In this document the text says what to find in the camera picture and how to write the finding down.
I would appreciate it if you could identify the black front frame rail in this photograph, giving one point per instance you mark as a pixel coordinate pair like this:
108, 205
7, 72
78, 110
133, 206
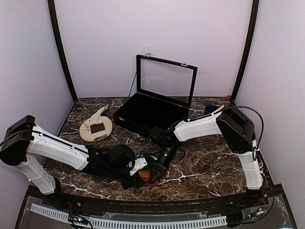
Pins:
158, 200

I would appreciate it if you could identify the black corner post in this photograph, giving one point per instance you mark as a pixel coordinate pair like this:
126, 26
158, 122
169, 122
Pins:
246, 52
60, 49

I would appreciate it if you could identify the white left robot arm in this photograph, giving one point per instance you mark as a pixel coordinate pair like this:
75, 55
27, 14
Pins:
24, 139

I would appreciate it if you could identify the maroon purple striped sock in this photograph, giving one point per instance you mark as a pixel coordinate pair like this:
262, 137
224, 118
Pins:
145, 175

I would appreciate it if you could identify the wooden stick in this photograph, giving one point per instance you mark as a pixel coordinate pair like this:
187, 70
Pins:
218, 109

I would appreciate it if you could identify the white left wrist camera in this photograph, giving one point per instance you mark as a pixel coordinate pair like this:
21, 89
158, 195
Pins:
138, 164

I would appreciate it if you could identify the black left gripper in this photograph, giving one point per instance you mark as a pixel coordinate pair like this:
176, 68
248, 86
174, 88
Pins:
135, 181

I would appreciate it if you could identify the black display case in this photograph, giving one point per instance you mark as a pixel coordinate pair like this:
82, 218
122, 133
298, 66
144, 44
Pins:
164, 93

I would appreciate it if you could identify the white slotted cable duct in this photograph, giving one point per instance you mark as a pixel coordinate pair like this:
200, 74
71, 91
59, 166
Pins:
133, 221

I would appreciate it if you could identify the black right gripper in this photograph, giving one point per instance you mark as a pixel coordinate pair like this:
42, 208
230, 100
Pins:
160, 168

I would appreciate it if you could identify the dark blue mug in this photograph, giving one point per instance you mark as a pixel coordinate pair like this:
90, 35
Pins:
210, 108

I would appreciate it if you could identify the beige cloth hat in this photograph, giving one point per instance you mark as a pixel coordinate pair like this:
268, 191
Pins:
97, 127

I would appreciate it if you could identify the black right corner post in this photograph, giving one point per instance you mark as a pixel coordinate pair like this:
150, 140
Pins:
246, 52

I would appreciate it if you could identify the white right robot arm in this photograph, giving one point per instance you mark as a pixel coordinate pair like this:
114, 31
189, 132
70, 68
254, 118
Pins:
228, 121

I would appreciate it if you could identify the black left corner post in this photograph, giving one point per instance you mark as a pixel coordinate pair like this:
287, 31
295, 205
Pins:
60, 49

